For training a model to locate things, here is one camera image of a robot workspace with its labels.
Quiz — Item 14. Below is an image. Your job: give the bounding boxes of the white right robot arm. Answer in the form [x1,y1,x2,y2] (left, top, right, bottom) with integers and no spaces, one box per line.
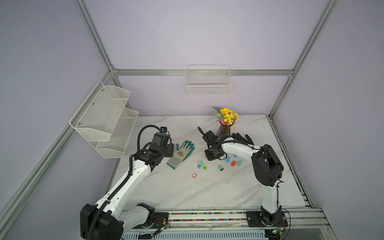
[198,127,284,227]

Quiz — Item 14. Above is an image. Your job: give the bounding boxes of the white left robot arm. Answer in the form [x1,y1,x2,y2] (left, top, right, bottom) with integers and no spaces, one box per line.
[80,127,174,240]

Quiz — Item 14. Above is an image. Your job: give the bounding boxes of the dark glass flower vase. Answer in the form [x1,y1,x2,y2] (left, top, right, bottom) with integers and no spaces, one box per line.
[216,123,232,137]

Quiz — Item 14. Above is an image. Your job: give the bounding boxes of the green grey work glove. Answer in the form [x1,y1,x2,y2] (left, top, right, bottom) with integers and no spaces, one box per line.
[167,141,195,170]

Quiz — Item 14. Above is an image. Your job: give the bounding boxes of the black yellow work glove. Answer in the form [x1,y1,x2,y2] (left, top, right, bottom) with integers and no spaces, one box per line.
[231,133,254,145]

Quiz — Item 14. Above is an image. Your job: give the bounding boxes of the yellow artificial flower bouquet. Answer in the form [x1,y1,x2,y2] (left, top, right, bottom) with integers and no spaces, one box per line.
[213,107,239,126]

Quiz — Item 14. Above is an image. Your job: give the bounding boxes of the white two-tier mesh shelf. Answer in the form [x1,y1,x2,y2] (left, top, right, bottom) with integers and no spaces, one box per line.
[69,82,139,159]

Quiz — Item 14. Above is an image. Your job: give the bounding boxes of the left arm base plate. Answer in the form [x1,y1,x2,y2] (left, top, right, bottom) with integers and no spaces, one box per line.
[134,212,169,229]

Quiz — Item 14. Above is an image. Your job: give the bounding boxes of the white wire wall basket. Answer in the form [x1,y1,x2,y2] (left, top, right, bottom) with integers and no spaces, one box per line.
[187,65,232,97]

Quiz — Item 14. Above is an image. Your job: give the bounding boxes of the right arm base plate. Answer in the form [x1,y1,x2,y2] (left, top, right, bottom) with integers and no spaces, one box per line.
[246,210,288,228]

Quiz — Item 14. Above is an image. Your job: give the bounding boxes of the aluminium front rail frame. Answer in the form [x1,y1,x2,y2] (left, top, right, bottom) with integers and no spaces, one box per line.
[120,208,337,240]

